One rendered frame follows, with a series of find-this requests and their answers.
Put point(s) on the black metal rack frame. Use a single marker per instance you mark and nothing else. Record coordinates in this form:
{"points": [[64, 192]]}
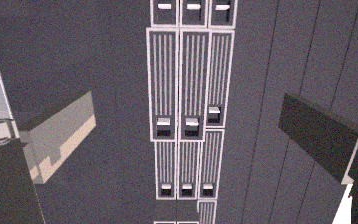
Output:
{"points": [[51, 49]]}

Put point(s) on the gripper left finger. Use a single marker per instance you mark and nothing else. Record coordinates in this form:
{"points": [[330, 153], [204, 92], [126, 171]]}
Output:
{"points": [[41, 144]]}

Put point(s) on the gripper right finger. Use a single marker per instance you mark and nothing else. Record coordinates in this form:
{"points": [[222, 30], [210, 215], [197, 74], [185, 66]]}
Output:
{"points": [[330, 139]]}

